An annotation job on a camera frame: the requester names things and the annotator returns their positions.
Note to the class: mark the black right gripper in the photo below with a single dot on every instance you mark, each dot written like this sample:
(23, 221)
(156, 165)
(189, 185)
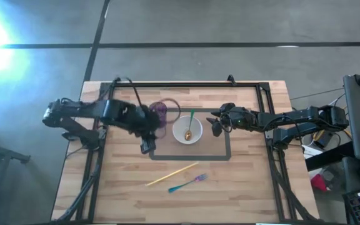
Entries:
(242, 120)

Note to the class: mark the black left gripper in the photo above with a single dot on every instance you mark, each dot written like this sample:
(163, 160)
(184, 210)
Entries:
(145, 122)

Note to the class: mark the purple faceted plastic cup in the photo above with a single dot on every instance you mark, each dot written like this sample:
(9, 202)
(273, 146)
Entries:
(159, 112)

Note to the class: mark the yellow chopstick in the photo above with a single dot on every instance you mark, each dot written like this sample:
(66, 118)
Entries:
(172, 173)

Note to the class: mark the iridescent purple fork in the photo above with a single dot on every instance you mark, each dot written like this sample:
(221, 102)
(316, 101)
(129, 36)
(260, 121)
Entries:
(183, 185)

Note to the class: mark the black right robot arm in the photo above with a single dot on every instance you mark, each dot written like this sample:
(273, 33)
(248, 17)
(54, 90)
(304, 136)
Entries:
(292, 117)

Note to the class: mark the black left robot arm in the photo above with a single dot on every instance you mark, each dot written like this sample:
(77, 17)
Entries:
(73, 109)

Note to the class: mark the white ceramic bowl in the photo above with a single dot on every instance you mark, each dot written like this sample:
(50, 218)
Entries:
(180, 137)

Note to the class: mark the black stand leg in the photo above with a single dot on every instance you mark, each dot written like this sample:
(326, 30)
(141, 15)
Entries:
(5, 153)

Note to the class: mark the black table frame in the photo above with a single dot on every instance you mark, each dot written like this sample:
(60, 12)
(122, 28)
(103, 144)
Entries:
(183, 84)

